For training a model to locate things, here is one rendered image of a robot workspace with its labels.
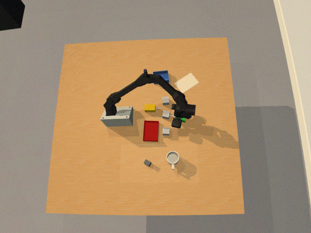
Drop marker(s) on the red tray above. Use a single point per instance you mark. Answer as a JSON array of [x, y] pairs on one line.
[[150, 132]]

